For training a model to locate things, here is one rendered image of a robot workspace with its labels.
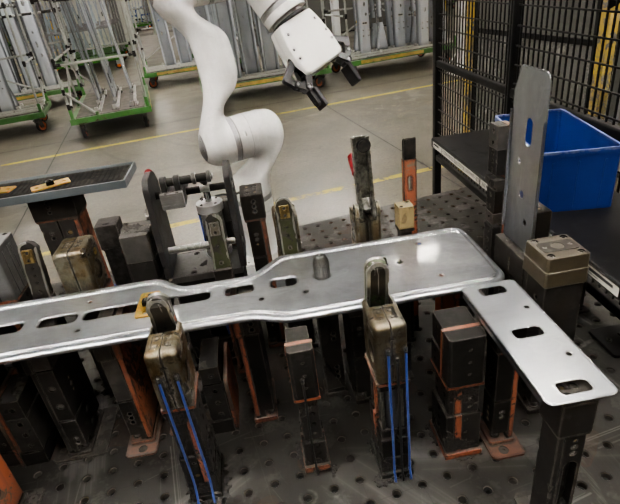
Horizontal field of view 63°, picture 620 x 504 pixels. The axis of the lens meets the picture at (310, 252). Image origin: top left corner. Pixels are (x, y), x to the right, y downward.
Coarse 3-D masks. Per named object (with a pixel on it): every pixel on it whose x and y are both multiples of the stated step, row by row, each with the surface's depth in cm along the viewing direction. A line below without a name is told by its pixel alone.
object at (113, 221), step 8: (112, 216) 112; (96, 224) 109; (104, 224) 109; (112, 224) 109; (120, 224) 112; (96, 232) 109; (104, 232) 109; (112, 232) 109; (104, 240) 110; (112, 240) 110; (104, 248) 111; (112, 248) 111; (120, 248) 112; (112, 256) 112; (120, 256) 113; (112, 264) 113; (120, 264) 114; (112, 272) 114; (120, 272) 114; (128, 272) 115; (120, 280) 115; (128, 280) 116; (144, 344) 124; (144, 352) 126
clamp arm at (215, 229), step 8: (208, 216) 105; (216, 216) 105; (208, 224) 105; (216, 224) 105; (208, 232) 106; (216, 232) 105; (224, 232) 107; (208, 240) 106; (216, 240) 106; (224, 240) 107; (216, 248) 107; (224, 248) 107; (216, 256) 107; (224, 256) 108; (216, 264) 108; (224, 264) 108
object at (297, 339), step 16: (288, 336) 85; (304, 336) 85; (288, 352) 82; (304, 352) 82; (288, 368) 85; (304, 368) 83; (304, 384) 85; (304, 400) 86; (304, 416) 89; (320, 416) 97; (304, 432) 91; (320, 432) 92; (304, 448) 93; (320, 448) 93; (304, 464) 95; (320, 464) 95
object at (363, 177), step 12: (360, 144) 101; (360, 156) 105; (360, 168) 106; (360, 180) 107; (372, 180) 106; (360, 192) 107; (372, 192) 107; (360, 204) 108; (372, 204) 108; (360, 216) 109
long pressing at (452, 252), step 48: (384, 240) 108; (432, 240) 106; (144, 288) 103; (192, 288) 100; (288, 288) 96; (336, 288) 94; (432, 288) 91; (0, 336) 93; (48, 336) 92; (96, 336) 90; (144, 336) 89
